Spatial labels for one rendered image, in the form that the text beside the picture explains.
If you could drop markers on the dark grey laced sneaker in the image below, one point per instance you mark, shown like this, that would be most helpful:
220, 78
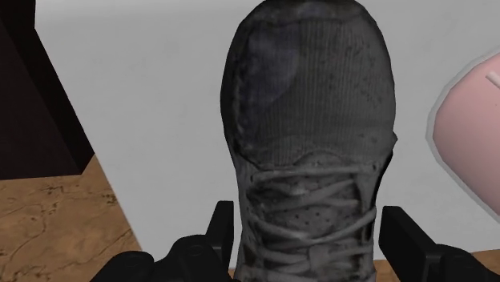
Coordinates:
308, 140

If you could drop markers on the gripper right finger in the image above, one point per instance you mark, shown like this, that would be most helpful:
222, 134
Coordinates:
414, 250

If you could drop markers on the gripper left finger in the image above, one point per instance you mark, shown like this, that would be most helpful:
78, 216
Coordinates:
195, 257

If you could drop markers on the pink round object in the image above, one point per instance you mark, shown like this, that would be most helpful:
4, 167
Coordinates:
470, 129

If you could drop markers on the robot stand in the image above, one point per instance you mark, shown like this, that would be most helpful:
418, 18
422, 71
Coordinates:
33, 105

